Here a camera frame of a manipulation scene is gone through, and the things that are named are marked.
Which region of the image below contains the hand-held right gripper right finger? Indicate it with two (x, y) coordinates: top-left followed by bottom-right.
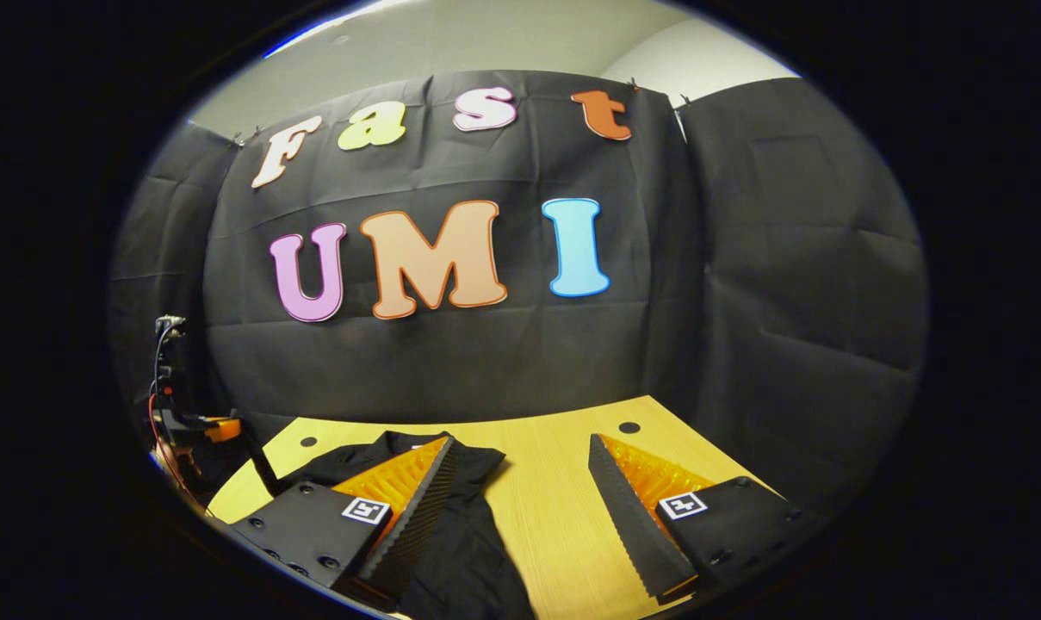
(586, 432), (831, 604)

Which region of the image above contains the black backdrop cloth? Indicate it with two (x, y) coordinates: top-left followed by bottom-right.
(108, 69), (930, 518)

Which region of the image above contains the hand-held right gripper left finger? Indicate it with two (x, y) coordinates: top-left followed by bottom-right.
(226, 435), (458, 608)

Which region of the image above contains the black buttoned shirt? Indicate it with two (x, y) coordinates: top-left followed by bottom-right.
(262, 431), (538, 620)

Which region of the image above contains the thin red cable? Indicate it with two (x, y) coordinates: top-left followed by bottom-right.
(146, 392), (204, 511)

